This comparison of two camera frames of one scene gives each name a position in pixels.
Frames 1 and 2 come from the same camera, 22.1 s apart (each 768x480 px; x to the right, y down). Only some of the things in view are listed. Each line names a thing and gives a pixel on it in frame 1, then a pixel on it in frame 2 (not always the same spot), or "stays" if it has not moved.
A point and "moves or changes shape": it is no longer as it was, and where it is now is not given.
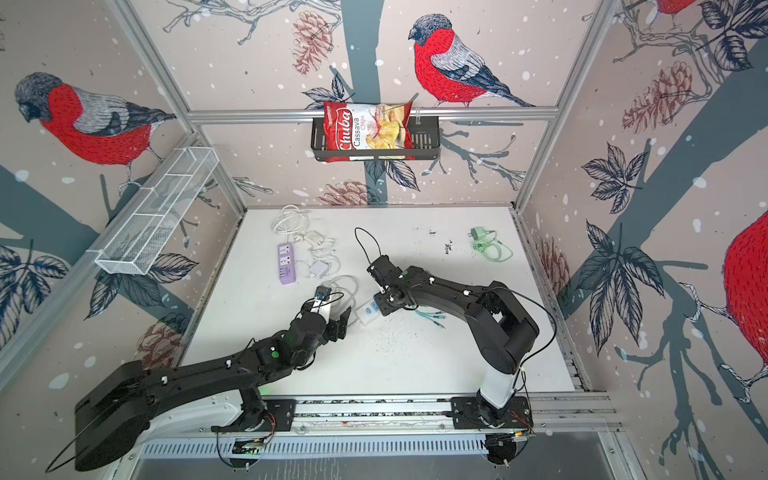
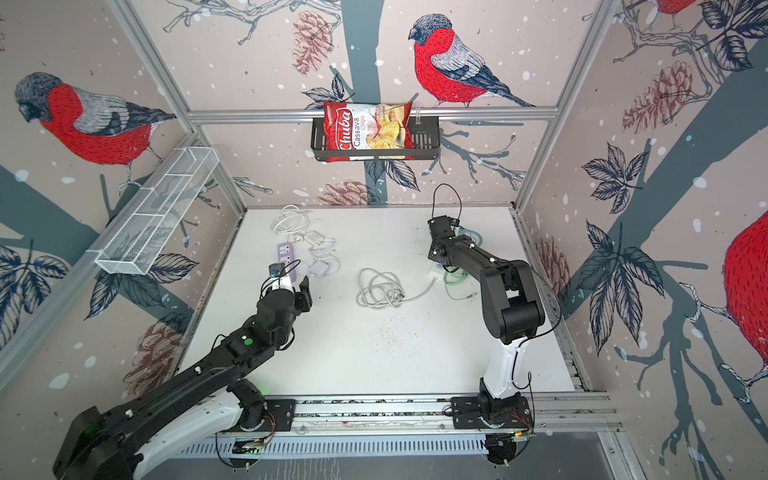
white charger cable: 289,220 stays
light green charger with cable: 486,243 to 456,278
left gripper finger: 342,323 to 303,299
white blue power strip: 366,312 moves or changes shape
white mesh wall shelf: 139,236 stays
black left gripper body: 330,331 to 283,338
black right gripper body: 384,303 to 433,250
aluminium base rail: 595,413 stays
